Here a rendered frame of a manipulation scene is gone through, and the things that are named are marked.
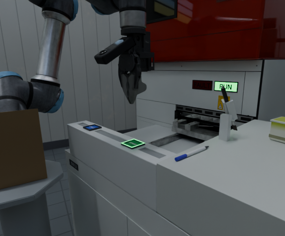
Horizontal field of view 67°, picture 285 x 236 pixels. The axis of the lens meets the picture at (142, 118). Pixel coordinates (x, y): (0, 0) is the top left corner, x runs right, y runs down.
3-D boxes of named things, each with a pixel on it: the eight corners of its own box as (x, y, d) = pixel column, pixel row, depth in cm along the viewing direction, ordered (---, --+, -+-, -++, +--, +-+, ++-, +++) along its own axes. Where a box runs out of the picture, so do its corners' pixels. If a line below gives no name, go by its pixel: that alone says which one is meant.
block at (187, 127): (193, 126, 115) (193, 121, 114) (199, 127, 113) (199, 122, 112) (184, 129, 110) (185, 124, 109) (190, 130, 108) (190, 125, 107)
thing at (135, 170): (88, 147, 104) (85, 120, 101) (178, 197, 64) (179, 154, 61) (69, 153, 98) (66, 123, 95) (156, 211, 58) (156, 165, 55)
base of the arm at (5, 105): (-26, 121, 65) (-26, 95, 69) (-9, 143, 77) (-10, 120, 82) (30, 112, 71) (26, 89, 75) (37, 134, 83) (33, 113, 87)
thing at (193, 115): (176, 125, 130) (176, 109, 128) (251, 143, 99) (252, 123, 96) (174, 125, 129) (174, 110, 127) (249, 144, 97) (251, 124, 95)
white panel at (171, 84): (139, 118, 159) (137, 62, 149) (254, 148, 100) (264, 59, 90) (135, 119, 157) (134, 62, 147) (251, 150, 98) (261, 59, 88)
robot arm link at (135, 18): (131, 8, 55) (113, 14, 61) (131, 27, 56) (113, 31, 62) (151, 12, 60) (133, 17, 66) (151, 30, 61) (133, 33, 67)
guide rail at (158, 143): (186, 134, 122) (187, 129, 121) (190, 135, 120) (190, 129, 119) (114, 161, 89) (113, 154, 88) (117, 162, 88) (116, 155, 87)
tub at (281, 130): (279, 135, 74) (281, 115, 72) (304, 141, 68) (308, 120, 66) (267, 139, 70) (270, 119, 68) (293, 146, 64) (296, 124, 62)
